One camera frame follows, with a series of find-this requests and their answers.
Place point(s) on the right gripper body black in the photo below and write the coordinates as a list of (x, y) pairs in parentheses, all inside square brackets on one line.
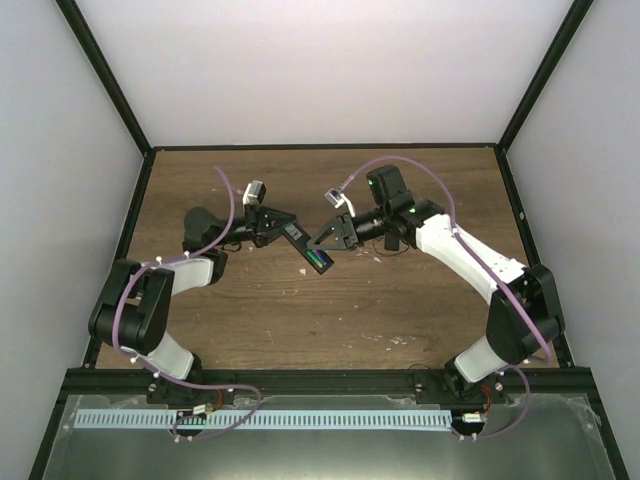
[(349, 230)]

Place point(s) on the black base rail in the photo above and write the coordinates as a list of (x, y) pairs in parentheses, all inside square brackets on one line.
[(426, 386)]

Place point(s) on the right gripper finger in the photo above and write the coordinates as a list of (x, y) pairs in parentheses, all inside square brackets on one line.
[(327, 235), (336, 246)]

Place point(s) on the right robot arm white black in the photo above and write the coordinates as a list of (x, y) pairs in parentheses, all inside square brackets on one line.
[(525, 314)]

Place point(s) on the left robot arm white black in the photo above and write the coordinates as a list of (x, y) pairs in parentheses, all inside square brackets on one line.
[(132, 311)]

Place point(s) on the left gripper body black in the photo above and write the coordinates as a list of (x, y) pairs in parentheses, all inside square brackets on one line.
[(251, 224)]

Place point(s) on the green AAA battery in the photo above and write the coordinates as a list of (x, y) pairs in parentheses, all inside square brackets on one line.
[(316, 260)]

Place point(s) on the light blue slotted cable duct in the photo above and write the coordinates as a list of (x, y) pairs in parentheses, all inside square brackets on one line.
[(402, 420)]

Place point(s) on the black remote control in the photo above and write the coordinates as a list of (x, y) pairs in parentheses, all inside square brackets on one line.
[(298, 238)]

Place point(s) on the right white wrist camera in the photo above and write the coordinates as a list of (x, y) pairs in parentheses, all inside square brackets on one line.
[(337, 198)]

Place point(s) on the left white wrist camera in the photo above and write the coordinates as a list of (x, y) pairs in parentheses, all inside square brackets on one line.
[(254, 193)]

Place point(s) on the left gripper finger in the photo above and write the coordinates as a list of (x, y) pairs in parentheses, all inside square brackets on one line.
[(279, 219), (267, 238)]

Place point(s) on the purple blue AAA battery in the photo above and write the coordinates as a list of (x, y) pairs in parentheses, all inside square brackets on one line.
[(320, 257)]

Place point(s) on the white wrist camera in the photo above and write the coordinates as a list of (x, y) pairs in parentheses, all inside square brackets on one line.
[(254, 193), (337, 198)]

